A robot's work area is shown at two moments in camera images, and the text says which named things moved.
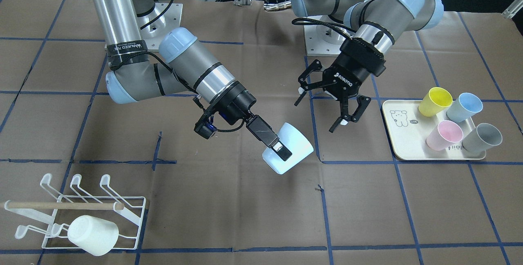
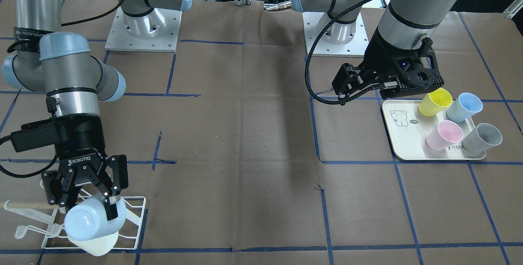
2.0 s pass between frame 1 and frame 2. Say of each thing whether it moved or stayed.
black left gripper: moved
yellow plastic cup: stayed
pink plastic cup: stayed
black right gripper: moved
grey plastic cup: stayed
